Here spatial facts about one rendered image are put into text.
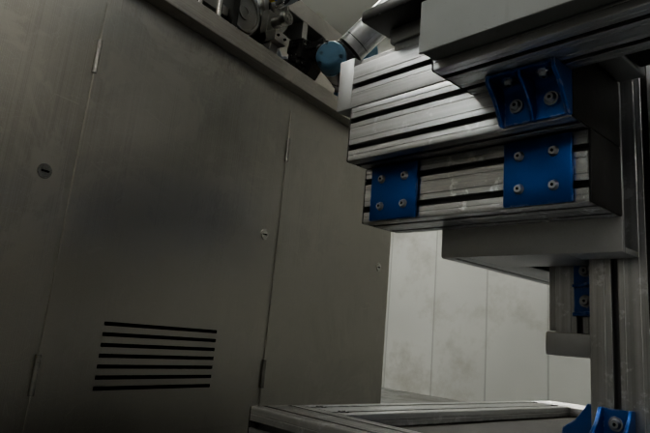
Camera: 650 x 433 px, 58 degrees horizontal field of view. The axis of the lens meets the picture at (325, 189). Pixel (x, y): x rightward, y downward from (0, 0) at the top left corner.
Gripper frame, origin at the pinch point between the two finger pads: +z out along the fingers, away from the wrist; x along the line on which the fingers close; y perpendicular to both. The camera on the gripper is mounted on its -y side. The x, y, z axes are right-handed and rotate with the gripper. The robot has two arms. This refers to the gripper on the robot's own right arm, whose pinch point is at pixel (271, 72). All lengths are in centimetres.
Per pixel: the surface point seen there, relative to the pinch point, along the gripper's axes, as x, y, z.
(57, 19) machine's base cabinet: 82, -31, -34
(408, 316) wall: -255, -65, 77
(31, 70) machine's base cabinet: 84, -40, -34
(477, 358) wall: -244, -84, 22
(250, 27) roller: 14.8, 6.6, -3.5
